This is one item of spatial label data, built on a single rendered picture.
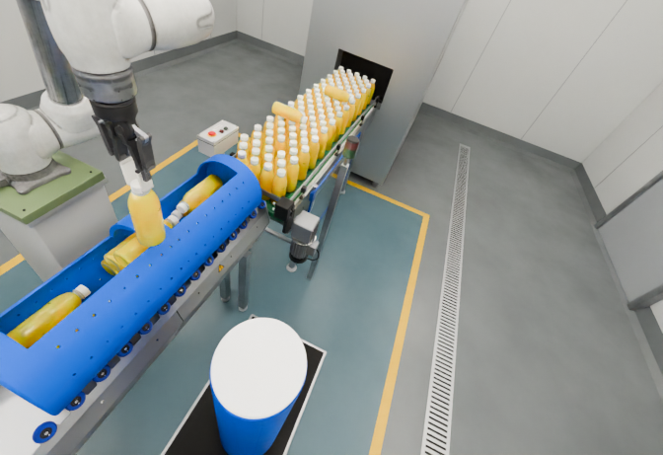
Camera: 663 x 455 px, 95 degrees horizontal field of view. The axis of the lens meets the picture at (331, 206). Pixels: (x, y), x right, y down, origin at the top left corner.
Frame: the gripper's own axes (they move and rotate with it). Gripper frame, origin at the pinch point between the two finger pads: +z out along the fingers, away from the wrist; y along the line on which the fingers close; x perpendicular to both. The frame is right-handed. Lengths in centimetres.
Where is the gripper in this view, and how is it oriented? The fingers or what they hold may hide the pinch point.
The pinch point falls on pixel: (137, 175)
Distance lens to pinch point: 85.9
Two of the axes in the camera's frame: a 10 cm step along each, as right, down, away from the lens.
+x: 4.0, -5.9, 7.0
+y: 9.0, 4.2, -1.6
